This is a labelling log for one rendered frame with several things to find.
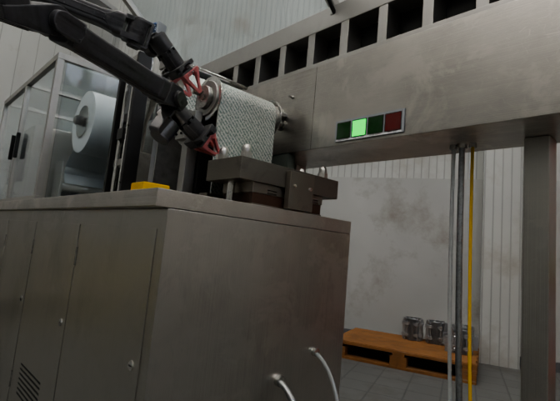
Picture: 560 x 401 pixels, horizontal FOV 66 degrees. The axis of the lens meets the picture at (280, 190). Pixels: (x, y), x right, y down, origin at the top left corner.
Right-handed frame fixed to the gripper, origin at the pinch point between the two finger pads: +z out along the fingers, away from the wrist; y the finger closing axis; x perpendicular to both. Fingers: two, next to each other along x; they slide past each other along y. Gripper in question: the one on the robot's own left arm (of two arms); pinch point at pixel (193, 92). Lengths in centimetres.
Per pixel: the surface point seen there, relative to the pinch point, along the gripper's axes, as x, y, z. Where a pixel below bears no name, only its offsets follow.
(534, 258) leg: 1, 82, 68
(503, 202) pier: 218, -23, 244
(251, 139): 2.5, 8.3, 21.9
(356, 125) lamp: 18, 37, 32
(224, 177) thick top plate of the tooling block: -21.6, 21.1, 18.7
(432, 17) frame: 40, 60, 15
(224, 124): -2.9, 8.2, 12.0
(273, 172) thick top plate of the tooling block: -11.8, 28.0, 25.6
